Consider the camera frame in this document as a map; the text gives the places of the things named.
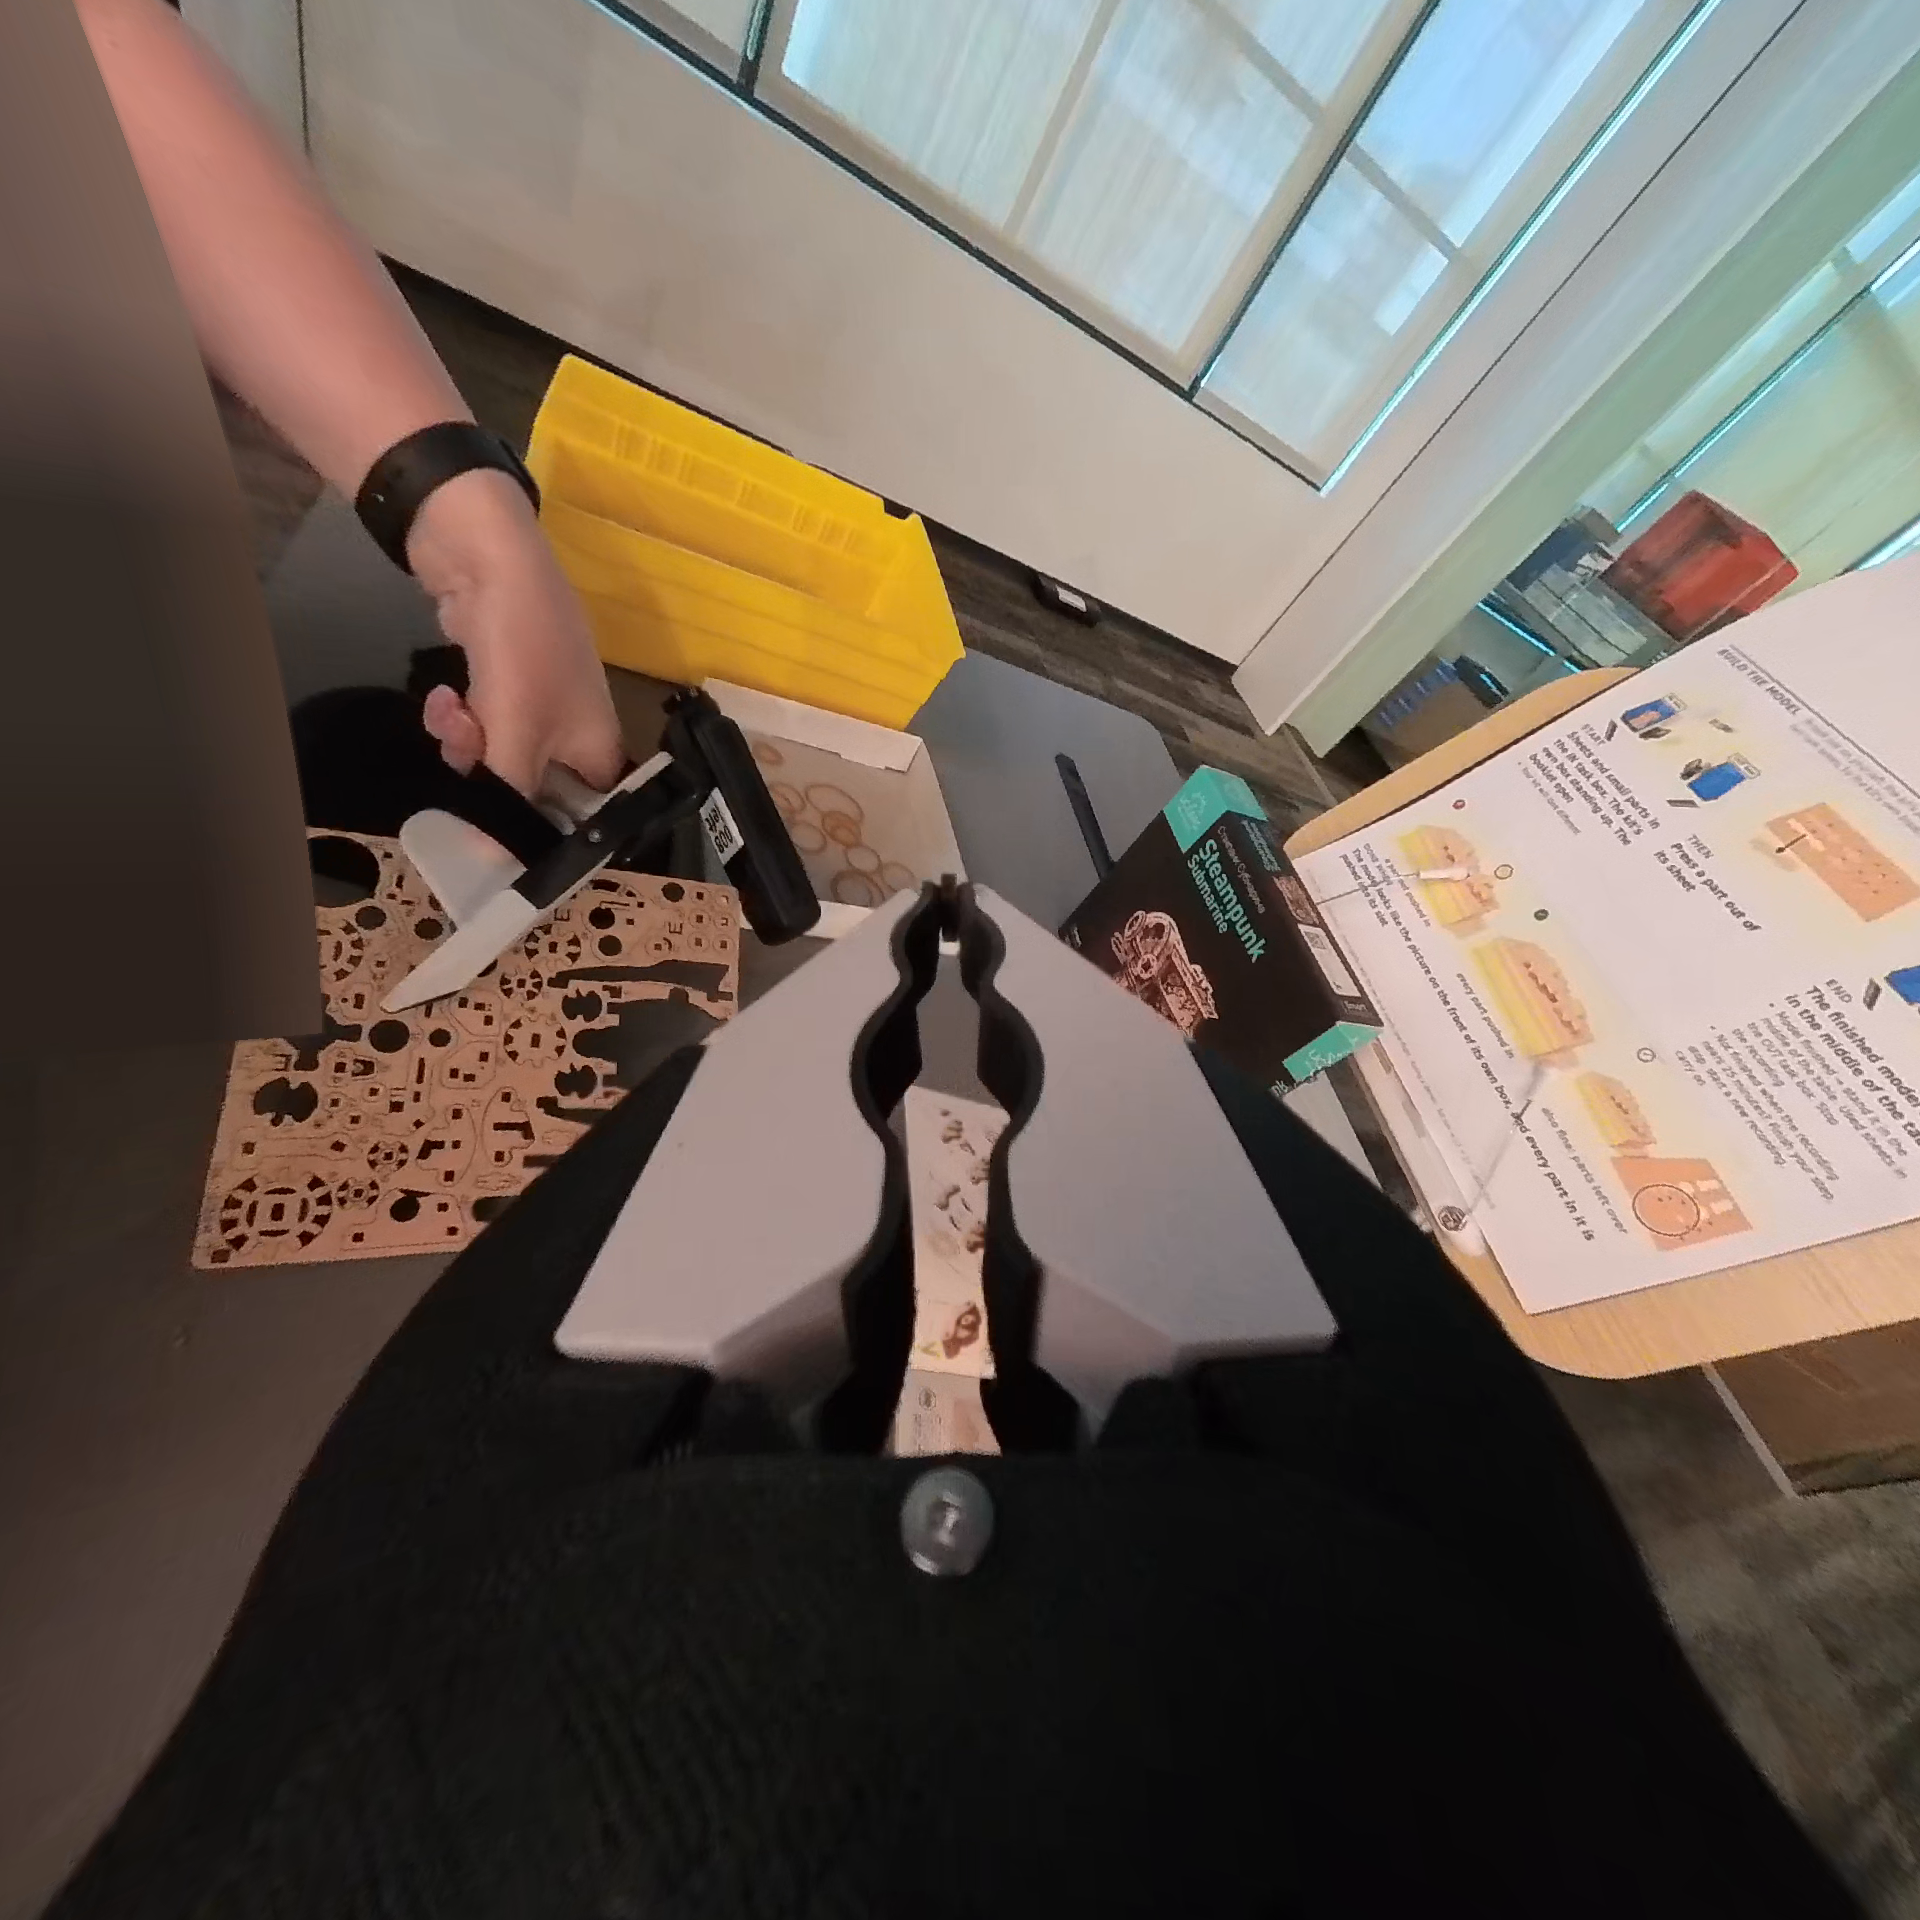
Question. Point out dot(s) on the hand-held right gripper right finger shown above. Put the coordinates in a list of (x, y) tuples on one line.
[(1155, 1185)]

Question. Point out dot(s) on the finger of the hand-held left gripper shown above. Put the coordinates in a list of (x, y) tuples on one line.
[(458, 960), (450, 863)]

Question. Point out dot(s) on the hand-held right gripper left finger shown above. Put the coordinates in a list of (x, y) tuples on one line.
[(720, 1185)]

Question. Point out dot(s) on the person's left forearm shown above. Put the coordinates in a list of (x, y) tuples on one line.
[(271, 224)]

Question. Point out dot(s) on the person's left hand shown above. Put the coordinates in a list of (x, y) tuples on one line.
[(518, 645)]

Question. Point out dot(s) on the pile of tan rubber bands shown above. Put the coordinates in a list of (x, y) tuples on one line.
[(833, 818)]

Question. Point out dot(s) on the white cardboard box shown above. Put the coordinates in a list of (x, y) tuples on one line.
[(902, 781)]

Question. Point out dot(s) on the assembly instruction booklet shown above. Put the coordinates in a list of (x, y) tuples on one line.
[(948, 1201)]

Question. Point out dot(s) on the black and teal product box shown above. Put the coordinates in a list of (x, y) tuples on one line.
[(1215, 945)]

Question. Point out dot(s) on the yellow plastic bin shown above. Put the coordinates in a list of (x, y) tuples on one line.
[(720, 570)]

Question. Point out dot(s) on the grey rounded panel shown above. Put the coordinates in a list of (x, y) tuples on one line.
[(1020, 734)]

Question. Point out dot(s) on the black rod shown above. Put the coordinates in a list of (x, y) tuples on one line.
[(1084, 818)]

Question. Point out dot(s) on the black wristband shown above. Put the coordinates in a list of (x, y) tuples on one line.
[(441, 481)]

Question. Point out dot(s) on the black floor outlet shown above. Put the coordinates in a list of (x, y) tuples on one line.
[(1065, 598)]

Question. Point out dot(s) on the light wooden side table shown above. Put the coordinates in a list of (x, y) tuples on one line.
[(1651, 1329)]

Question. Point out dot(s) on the printed instruction sheet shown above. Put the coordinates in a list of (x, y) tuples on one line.
[(1651, 975)]

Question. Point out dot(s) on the large window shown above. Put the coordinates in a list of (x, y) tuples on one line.
[(1124, 150)]

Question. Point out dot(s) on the red translucent crate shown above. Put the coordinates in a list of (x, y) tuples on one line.
[(1695, 563)]

